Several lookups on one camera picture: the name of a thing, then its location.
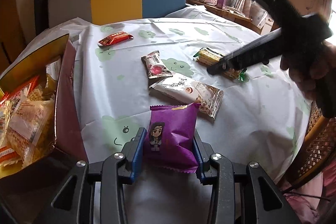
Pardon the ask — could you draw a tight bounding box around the pink cushion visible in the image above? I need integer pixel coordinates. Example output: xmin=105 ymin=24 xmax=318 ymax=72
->
xmin=284 ymin=161 xmax=335 ymax=223

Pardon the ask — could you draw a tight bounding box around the wicker chair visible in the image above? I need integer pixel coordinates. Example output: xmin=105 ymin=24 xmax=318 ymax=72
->
xmin=285 ymin=102 xmax=335 ymax=192

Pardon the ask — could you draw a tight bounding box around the red snack packet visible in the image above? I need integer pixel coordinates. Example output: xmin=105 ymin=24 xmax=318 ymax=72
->
xmin=98 ymin=31 xmax=134 ymax=47

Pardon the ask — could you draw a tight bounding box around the pink rose snack packet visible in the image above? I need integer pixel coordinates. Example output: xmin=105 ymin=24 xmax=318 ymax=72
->
xmin=141 ymin=51 xmax=173 ymax=79

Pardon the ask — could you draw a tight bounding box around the person's right hand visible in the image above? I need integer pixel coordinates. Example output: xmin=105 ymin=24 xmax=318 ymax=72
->
xmin=280 ymin=42 xmax=335 ymax=118

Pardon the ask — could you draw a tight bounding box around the white beige snack packet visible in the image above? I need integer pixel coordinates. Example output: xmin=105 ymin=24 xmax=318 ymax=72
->
xmin=150 ymin=73 xmax=224 ymax=119

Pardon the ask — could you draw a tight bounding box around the purple small box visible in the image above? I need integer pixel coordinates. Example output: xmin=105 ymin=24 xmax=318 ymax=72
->
xmin=216 ymin=0 xmax=226 ymax=9

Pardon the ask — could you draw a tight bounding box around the purple cartoon snack packet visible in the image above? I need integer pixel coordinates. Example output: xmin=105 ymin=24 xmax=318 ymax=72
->
xmin=143 ymin=103 xmax=200 ymax=173

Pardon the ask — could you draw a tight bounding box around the red peanut candy bag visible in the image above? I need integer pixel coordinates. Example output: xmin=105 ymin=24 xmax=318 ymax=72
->
xmin=1 ymin=75 xmax=55 ymax=168

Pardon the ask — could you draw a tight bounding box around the black rolled mat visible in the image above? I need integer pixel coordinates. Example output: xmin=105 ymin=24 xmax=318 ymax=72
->
xmin=34 ymin=0 xmax=49 ymax=35

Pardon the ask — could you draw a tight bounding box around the gold tin snack box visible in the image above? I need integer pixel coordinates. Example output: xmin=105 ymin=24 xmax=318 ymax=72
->
xmin=1 ymin=34 xmax=87 ymax=178

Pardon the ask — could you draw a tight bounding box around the white green-cloud tablecloth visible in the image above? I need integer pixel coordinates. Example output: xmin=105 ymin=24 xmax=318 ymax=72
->
xmin=15 ymin=4 xmax=313 ymax=224

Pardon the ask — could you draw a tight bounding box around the green yellow cracker packet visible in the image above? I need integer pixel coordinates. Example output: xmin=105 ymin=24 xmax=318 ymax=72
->
xmin=193 ymin=47 xmax=250 ymax=83

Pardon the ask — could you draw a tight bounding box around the wooden side shelf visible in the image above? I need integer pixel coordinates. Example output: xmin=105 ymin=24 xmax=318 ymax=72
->
xmin=186 ymin=0 xmax=279 ymax=35

